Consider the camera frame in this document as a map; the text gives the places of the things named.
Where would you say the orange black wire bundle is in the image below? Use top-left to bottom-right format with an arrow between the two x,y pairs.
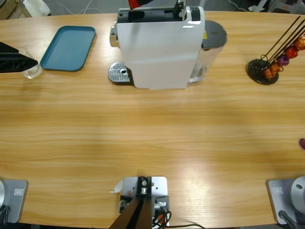
152,209 -> 172,229

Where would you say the white capsule coffee machine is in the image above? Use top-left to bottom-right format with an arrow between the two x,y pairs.
109,0 -> 206,91

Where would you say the black capsule rack stand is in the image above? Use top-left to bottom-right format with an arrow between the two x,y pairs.
246,15 -> 305,85

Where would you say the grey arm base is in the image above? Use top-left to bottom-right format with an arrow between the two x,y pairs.
266,176 -> 305,225
0,178 -> 29,224

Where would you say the teal plastic tray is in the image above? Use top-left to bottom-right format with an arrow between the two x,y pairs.
40,25 -> 96,72

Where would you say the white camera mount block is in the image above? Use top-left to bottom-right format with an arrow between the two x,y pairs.
120,176 -> 170,227

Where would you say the orange coffee capsule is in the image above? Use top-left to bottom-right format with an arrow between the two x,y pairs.
264,69 -> 277,80
270,62 -> 283,73
294,37 -> 305,51

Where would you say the clear water tank black lid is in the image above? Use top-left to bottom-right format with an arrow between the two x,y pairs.
189,20 -> 228,84

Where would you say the black base cable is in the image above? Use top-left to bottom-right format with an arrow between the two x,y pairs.
278,210 -> 298,229
0,205 -> 11,224

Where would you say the clear drinking glass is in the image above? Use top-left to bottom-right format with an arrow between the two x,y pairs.
20,47 -> 43,80

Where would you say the white tape scrap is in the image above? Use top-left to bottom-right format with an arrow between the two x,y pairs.
109,180 -> 124,194

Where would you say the black power cable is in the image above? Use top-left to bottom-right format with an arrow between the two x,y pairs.
166,223 -> 206,229

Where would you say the white floor cable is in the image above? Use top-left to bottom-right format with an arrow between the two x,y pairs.
56,0 -> 107,15

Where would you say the dark camera post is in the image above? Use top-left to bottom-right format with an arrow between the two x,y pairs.
109,176 -> 153,229

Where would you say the grey stool with orange mark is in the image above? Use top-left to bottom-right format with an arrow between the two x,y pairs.
268,0 -> 305,14

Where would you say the wooden crate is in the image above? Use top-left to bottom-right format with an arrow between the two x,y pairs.
0,0 -> 33,20

